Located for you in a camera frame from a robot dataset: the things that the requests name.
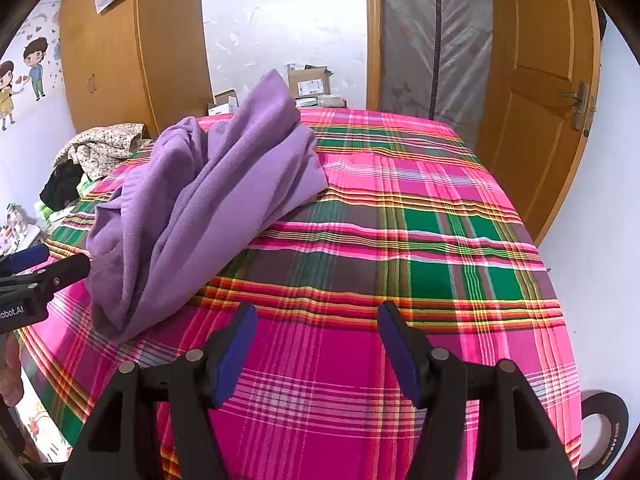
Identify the floral cloth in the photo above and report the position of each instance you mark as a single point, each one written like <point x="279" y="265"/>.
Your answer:
<point x="105" y="147"/>

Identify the green white packets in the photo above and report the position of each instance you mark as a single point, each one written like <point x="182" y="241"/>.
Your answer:
<point x="50" y="212"/>

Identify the black cloth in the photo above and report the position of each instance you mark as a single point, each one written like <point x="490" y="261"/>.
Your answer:
<point x="62" y="185"/>

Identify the black tape roll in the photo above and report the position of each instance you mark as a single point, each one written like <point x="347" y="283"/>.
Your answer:
<point x="617" y="420"/>

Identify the colourful toy box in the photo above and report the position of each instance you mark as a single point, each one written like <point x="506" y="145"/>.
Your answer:
<point x="15" y="230"/>

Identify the purple fleece garment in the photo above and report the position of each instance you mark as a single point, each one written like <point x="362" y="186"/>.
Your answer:
<point x="200" y="200"/>

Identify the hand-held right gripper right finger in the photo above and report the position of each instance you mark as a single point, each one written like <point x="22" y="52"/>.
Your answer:
<point x="400" y="355"/>

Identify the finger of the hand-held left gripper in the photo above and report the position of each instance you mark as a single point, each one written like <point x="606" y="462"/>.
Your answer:
<point x="27" y="256"/>
<point x="65" y="270"/>

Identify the small cardboard box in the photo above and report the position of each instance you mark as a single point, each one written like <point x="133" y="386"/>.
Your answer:
<point x="225" y="102"/>

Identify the pink plaid bed sheet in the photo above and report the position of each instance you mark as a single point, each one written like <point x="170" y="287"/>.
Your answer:
<point x="400" y="260"/>

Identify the grey plastic zip curtain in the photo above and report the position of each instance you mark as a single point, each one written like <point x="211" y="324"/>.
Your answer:
<point x="430" y="35"/>

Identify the cartoon wall sticker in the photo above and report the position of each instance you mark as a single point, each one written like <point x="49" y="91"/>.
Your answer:
<point x="25" y="75"/>

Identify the wooden door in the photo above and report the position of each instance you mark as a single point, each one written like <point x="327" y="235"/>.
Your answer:
<point x="530" y="85"/>

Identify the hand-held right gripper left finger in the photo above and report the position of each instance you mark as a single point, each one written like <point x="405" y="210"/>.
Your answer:
<point x="235" y="355"/>

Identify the wooden wardrobe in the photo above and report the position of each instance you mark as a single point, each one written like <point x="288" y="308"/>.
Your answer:
<point x="115" y="60"/>

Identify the grey parcel bag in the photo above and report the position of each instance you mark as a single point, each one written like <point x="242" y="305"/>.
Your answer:
<point x="320" y="101"/>

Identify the large cardboard box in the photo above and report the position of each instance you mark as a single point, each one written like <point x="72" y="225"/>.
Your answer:
<point x="310" y="82"/>

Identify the person's left hand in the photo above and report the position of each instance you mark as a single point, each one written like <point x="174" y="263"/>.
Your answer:
<point x="10" y="377"/>

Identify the wooden door frame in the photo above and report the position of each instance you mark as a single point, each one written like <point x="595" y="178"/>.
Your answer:
<point x="373" y="35"/>

